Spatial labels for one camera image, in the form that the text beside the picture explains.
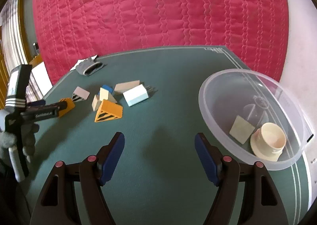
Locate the large orange striped wedge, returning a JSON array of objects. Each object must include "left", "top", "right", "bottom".
[{"left": 59, "top": 98, "right": 75, "bottom": 117}]

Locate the gloved left hand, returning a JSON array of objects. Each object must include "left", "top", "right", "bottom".
[{"left": 1, "top": 123, "right": 39, "bottom": 166}]

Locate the red quilted bedspread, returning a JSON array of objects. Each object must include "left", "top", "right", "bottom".
[{"left": 33, "top": 0, "right": 288, "bottom": 83}]

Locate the pale wooden triangle block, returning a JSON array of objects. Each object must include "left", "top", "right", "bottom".
[{"left": 92, "top": 95, "right": 101, "bottom": 112}]

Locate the white usb charger cube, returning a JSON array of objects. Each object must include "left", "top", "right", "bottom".
[{"left": 123, "top": 84, "right": 157, "bottom": 107}]

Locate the blue wedge block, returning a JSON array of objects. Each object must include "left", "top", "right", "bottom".
[{"left": 98, "top": 85, "right": 113, "bottom": 95}]

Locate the clear plastic bowl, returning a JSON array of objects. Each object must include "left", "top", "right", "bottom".
[{"left": 198, "top": 69, "right": 307, "bottom": 171}]

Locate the large white striped wedge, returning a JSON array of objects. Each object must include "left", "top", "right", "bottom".
[{"left": 229, "top": 115, "right": 255, "bottom": 144}]

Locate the white wooden triangle block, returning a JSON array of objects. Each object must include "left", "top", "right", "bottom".
[{"left": 99, "top": 87, "right": 117, "bottom": 104}]

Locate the small orange striped wedge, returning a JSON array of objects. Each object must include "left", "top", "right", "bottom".
[{"left": 95, "top": 100, "right": 123, "bottom": 122}]

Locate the white paper sheet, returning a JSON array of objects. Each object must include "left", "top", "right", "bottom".
[{"left": 70, "top": 54, "right": 99, "bottom": 72}]

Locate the green table mat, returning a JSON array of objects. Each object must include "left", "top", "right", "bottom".
[{"left": 27, "top": 47, "right": 311, "bottom": 224}]

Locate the grey work glove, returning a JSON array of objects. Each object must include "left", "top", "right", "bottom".
[{"left": 75, "top": 57, "right": 104, "bottom": 76}]

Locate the white striped wedge block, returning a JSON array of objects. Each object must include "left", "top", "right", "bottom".
[{"left": 72, "top": 86, "right": 90, "bottom": 102}]

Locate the plain wooden rectangular block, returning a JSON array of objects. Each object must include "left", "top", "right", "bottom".
[{"left": 114, "top": 80, "right": 140, "bottom": 95}]

